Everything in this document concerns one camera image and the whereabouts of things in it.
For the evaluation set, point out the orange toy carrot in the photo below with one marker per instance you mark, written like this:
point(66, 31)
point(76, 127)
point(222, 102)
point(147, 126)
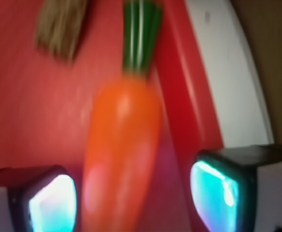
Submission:
point(124, 130)

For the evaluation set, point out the red plastic tray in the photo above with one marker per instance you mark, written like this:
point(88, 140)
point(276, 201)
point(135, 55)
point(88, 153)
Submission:
point(45, 102)

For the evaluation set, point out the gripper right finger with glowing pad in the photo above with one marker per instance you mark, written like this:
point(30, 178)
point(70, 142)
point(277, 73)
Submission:
point(238, 189)

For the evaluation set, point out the brown cardboard panel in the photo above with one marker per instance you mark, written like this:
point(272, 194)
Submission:
point(262, 23)

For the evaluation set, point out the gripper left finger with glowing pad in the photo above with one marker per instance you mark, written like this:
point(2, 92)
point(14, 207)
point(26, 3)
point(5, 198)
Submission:
point(37, 199)

